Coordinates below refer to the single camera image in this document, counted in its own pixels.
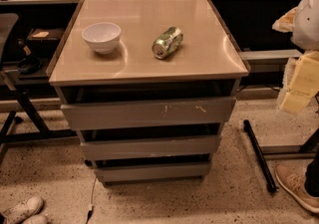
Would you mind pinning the grey drawer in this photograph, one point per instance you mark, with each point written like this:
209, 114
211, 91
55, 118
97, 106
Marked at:
152, 172
151, 147
148, 113

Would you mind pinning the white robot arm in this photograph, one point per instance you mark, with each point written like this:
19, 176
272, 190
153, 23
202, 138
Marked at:
301, 76

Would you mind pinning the grey drawer cabinet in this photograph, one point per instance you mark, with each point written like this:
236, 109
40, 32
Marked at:
205, 65

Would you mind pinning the grey top drawer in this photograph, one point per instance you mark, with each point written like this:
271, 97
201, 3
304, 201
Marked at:
148, 113

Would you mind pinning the grey bottom drawer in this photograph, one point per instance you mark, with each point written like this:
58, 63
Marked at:
152, 172

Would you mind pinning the green soda can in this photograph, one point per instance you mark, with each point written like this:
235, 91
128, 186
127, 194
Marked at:
167, 42

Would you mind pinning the white ceramic bowl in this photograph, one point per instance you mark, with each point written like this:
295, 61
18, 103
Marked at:
103, 37

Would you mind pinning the dark box on shelf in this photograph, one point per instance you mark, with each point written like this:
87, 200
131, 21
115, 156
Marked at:
44, 37

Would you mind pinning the black headphones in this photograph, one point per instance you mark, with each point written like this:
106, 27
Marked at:
30, 64

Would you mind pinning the black table leg bar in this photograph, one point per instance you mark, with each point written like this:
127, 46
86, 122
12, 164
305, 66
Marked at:
270, 183

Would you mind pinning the tan sneaker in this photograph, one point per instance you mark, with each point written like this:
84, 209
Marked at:
298, 186

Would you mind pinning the white shoe lower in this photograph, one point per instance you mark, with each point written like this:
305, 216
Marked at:
36, 219

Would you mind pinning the white shoe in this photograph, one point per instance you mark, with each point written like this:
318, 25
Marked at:
23, 210
36, 219

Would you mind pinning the white shoe upper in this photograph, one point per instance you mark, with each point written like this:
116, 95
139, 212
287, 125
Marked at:
23, 210

